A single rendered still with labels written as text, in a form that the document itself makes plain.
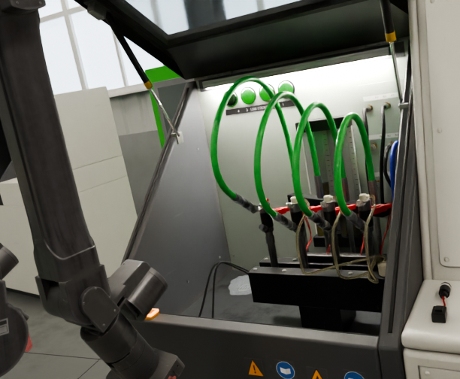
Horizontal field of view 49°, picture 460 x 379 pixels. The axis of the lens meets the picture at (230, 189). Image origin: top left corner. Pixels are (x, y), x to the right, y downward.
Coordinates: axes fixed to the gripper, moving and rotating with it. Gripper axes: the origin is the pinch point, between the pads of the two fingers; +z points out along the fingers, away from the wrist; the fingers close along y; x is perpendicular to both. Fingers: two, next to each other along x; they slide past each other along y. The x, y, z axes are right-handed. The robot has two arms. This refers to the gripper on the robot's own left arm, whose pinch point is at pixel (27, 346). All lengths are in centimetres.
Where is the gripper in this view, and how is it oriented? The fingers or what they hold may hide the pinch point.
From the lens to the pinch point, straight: 115.1
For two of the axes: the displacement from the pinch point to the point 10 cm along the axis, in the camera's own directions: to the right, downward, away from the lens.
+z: 4.3, 7.5, 5.0
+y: -7.6, 0.1, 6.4
